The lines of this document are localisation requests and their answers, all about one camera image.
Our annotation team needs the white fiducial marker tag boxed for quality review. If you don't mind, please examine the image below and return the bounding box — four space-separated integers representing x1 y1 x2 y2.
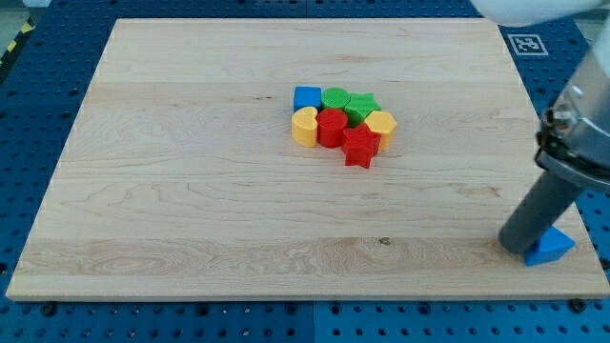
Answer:
508 33 548 56

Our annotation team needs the yellow heart block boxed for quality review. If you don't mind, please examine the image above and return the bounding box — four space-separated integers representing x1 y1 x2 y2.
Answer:
291 107 318 147

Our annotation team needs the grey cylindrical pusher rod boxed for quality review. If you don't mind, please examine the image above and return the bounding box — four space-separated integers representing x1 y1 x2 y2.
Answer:
498 171 584 254

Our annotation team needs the wooden board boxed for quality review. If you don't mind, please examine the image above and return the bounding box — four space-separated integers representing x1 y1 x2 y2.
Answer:
7 18 609 301

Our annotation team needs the blue cube block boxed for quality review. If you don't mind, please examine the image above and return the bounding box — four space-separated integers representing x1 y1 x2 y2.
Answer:
293 86 322 111

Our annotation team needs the yellow hexagon block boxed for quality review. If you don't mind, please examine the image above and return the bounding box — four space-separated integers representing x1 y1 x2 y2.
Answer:
364 111 397 151

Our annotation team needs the red cylinder block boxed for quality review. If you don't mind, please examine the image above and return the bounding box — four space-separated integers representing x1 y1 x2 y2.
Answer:
316 108 348 148

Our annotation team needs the blue triangle block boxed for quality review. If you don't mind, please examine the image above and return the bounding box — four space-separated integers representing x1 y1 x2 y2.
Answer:
524 226 576 267

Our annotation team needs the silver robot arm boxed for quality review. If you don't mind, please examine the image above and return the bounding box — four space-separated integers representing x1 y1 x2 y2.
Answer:
472 0 609 192

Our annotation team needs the green star block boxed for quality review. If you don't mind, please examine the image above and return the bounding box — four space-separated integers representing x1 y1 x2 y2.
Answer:
344 92 381 128

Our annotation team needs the green cylinder block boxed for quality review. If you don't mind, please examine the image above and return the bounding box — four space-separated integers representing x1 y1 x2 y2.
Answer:
321 87 351 110

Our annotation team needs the red star block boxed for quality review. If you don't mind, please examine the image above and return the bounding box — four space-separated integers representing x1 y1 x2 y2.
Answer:
341 123 381 169

